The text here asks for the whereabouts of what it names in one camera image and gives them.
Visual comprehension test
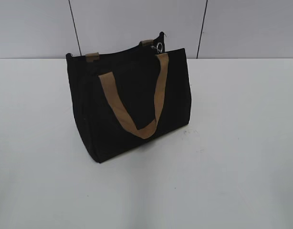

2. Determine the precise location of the black bag with tan handles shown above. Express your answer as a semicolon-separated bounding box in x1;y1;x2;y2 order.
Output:
66;32;191;163

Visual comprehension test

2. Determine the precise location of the silver zipper pull with ring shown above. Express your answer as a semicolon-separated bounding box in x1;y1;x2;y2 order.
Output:
151;42;165;54

